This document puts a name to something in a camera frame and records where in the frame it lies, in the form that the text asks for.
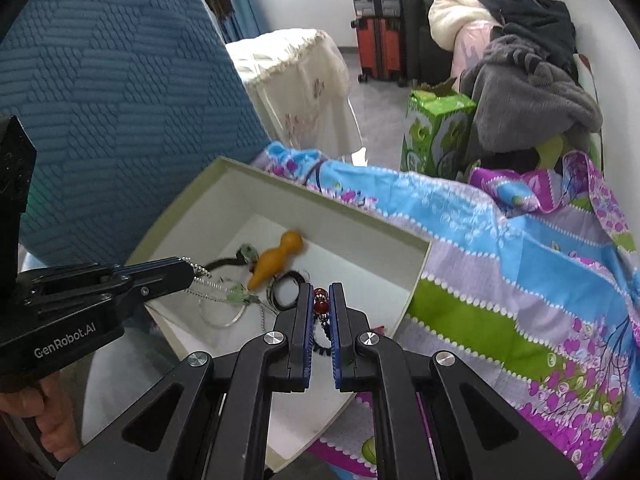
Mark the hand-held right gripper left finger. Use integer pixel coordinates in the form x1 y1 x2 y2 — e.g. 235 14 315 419
57 282 315 480

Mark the green hair clip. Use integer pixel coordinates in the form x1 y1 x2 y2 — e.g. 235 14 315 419
226 284 262 307

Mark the silver bangle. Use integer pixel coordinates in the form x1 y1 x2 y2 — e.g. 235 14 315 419
199 280 250 331

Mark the silver ball chain necklace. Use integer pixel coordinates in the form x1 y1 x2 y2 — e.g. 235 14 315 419
181 256 273 333

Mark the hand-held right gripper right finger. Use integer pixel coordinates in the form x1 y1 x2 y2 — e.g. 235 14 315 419
327 282 583 480

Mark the blue textured cushion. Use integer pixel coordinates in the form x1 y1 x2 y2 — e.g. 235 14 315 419
0 0 271 266

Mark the blue curtain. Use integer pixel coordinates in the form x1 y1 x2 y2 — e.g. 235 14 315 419
220 0 262 43

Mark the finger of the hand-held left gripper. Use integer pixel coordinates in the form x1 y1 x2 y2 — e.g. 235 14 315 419
112 257 196 281
131 273 196 302

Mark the black garment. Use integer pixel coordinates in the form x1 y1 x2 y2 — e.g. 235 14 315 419
472 0 578 76

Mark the cream blanket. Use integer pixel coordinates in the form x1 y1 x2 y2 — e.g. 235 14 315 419
429 0 501 51

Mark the dark beaded bracelet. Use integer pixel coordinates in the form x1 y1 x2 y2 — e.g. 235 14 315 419
266 270 304 312

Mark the beige patterned pillow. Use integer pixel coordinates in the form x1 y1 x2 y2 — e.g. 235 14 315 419
225 29 361 161

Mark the person's left hand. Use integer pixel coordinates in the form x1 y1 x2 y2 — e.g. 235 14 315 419
0 372 83 463

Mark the grey fleece garment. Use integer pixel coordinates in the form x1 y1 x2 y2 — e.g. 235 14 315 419
460 35 603 156

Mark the red suitcase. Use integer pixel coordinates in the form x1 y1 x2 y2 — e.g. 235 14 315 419
352 16 407 86

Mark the green carton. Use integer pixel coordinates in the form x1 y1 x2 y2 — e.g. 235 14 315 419
400 80 477 181

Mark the colourful printed bedsheet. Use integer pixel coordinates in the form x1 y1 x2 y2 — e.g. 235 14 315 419
252 141 640 480

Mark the orange gourd pendant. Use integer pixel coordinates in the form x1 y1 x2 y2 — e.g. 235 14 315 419
247 230 305 291

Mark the red beaded bracelet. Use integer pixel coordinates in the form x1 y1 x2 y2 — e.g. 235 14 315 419
312 287 332 356

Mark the pink cloth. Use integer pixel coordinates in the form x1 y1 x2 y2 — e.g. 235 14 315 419
450 22 506 81

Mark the black chair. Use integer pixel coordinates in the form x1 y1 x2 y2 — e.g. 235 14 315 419
400 0 437 86

